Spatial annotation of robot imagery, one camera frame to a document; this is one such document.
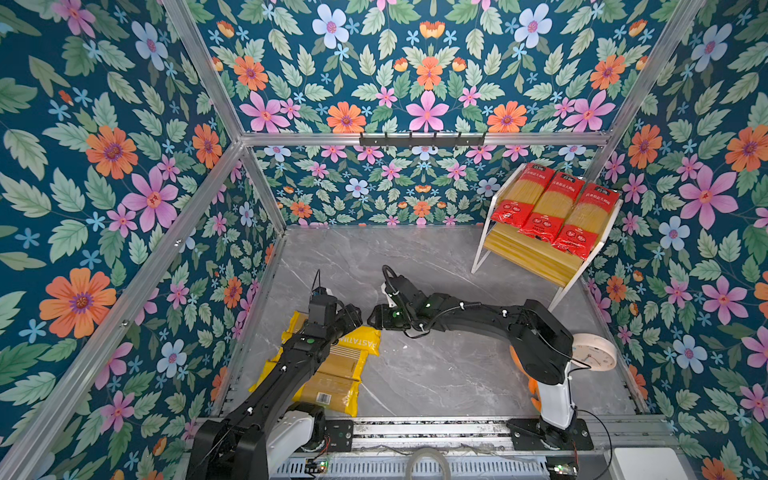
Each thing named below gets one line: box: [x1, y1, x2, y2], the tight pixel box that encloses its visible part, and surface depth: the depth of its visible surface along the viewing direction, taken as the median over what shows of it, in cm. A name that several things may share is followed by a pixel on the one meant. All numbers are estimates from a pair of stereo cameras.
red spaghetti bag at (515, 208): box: [491, 162, 556, 229], surface depth 82 cm
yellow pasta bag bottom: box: [292, 362, 366, 417], surface depth 81 cm
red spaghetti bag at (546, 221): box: [519, 172, 585, 244], surface depth 78 cm
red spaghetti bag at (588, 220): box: [552, 183, 620, 260], surface depth 75 cm
